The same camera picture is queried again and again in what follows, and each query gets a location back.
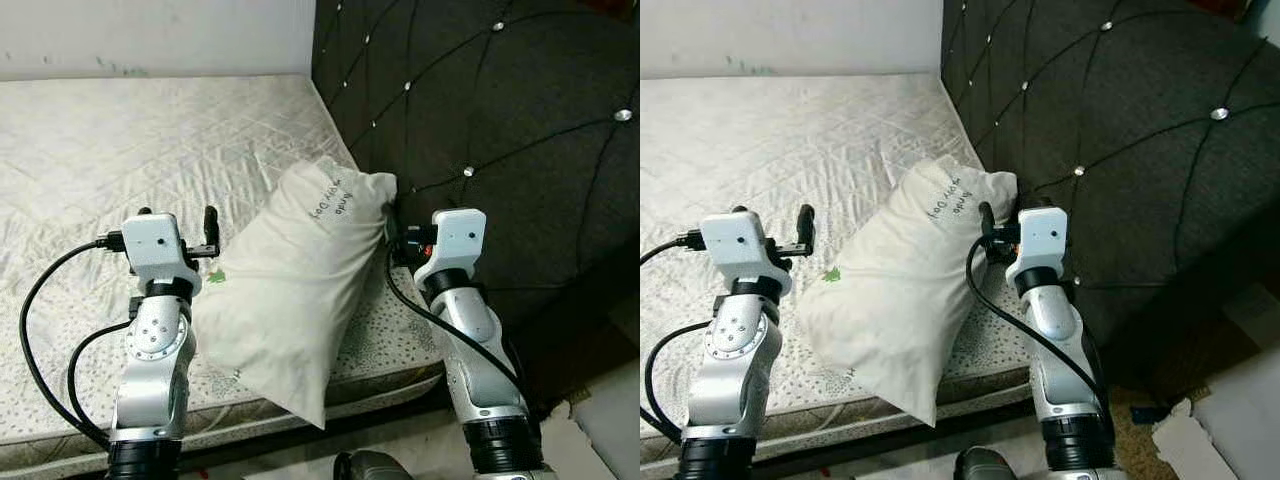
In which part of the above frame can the white pillow with green tree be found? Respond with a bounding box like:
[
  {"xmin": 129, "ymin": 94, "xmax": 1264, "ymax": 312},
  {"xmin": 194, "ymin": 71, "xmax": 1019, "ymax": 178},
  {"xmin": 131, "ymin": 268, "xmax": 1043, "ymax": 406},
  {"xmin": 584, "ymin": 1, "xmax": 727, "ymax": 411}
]
[
  {"xmin": 797, "ymin": 155, "xmax": 1019, "ymax": 429},
  {"xmin": 192, "ymin": 155, "xmax": 399, "ymax": 431}
]

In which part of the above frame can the quilted grey patterned mattress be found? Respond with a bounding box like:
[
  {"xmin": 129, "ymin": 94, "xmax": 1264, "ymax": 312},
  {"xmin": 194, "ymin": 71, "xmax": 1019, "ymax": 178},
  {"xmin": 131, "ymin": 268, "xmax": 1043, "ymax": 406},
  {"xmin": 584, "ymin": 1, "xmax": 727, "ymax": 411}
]
[
  {"xmin": 0, "ymin": 75, "xmax": 446, "ymax": 471},
  {"xmin": 640, "ymin": 72, "xmax": 1041, "ymax": 471}
]

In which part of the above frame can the dark tufted headboard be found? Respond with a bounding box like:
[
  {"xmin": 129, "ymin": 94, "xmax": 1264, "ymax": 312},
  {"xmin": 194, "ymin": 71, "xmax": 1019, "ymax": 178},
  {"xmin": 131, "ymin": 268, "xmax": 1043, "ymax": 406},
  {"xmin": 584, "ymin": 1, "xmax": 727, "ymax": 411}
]
[
  {"xmin": 312, "ymin": 0, "xmax": 641, "ymax": 401},
  {"xmin": 940, "ymin": 0, "xmax": 1280, "ymax": 391}
]

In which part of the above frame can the white cardboard box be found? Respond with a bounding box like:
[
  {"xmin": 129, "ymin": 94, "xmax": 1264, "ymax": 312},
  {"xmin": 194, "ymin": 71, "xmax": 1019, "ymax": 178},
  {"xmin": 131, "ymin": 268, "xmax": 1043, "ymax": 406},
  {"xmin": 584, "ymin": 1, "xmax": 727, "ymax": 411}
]
[
  {"xmin": 575, "ymin": 358, "xmax": 641, "ymax": 480},
  {"xmin": 1195, "ymin": 345, "xmax": 1280, "ymax": 471}
]

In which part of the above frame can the white torn cardboard piece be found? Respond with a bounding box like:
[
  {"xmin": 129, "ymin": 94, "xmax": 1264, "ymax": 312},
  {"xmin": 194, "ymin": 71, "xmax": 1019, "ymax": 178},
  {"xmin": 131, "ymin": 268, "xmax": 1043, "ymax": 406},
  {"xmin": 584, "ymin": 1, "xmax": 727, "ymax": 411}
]
[
  {"xmin": 540, "ymin": 400, "xmax": 596, "ymax": 480},
  {"xmin": 1150, "ymin": 398, "xmax": 1216, "ymax": 480}
]

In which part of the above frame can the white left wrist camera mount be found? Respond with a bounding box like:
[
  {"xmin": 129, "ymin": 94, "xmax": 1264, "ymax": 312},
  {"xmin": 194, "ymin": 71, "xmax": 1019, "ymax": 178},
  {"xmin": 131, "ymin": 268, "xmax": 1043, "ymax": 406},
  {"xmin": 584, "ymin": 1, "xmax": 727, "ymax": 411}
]
[
  {"xmin": 700, "ymin": 210, "xmax": 793, "ymax": 299},
  {"xmin": 122, "ymin": 212, "xmax": 203, "ymax": 296}
]

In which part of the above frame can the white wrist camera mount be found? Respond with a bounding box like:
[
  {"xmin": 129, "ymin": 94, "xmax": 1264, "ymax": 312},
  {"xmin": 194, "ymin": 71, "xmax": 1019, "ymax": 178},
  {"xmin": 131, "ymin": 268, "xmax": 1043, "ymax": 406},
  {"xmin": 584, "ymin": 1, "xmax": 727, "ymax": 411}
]
[
  {"xmin": 412, "ymin": 208, "xmax": 488, "ymax": 291},
  {"xmin": 1005, "ymin": 207, "xmax": 1069, "ymax": 291},
  {"xmin": 700, "ymin": 210, "xmax": 793, "ymax": 299},
  {"xmin": 122, "ymin": 212, "xmax": 203, "ymax": 296}
]

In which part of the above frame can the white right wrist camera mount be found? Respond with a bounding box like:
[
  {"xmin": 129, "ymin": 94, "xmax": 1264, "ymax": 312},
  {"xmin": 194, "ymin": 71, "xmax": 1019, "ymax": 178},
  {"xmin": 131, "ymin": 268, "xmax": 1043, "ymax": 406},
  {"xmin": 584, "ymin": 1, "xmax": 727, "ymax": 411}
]
[
  {"xmin": 1005, "ymin": 207, "xmax": 1069, "ymax": 291},
  {"xmin": 412, "ymin": 208, "xmax": 488, "ymax": 291}
]

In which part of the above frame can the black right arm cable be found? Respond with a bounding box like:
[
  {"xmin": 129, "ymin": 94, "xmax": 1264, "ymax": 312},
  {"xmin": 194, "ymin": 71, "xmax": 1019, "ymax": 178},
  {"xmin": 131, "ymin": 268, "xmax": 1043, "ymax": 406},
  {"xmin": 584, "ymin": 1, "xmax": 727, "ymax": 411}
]
[
  {"xmin": 385, "ymin": 250, "xmax": 526, "ymax": 386},
  {"xmin": 965, "ymin": 240, "xmax": 1106, "ymax": 396}
]

